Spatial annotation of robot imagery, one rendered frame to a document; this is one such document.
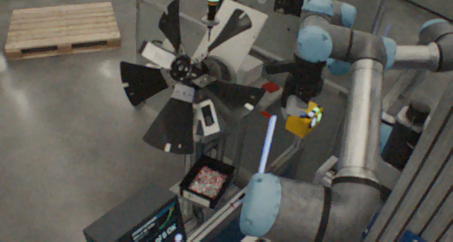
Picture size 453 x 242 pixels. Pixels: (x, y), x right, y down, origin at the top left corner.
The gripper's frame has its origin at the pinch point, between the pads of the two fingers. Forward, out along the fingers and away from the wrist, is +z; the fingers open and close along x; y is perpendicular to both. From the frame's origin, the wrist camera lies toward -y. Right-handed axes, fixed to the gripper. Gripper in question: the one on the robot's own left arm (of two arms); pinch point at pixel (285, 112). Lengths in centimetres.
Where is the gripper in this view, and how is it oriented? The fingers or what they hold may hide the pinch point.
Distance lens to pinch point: 115.5
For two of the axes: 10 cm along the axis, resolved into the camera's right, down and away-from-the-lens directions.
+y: 7.7, 4.5, -4.5
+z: -1.0, 7.9, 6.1
